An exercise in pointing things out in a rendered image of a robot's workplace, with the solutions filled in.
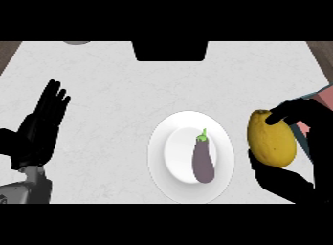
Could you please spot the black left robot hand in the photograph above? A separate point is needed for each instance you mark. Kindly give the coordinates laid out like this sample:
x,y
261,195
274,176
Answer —
x,y
38,127

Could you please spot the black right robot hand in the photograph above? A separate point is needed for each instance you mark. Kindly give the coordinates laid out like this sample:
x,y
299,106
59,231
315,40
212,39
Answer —
x,y
324,153

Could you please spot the yellow lemon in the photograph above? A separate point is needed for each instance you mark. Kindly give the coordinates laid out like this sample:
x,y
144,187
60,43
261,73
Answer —
x,y
271,140

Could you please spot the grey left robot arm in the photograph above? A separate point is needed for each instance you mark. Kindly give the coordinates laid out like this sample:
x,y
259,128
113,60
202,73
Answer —
x,y
23,188

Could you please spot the pink cardboard box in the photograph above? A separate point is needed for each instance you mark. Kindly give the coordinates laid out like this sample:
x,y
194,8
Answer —
x,y
332,99

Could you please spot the white plate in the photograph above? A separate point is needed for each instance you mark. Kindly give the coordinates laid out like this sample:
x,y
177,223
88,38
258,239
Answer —
x,y
191,157

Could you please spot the purple eggplant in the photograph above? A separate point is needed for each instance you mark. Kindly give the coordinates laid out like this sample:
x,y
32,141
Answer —
x,y
202,159

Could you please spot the grey round object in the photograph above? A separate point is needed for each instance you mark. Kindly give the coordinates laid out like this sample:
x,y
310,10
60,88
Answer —
x,y
76,42

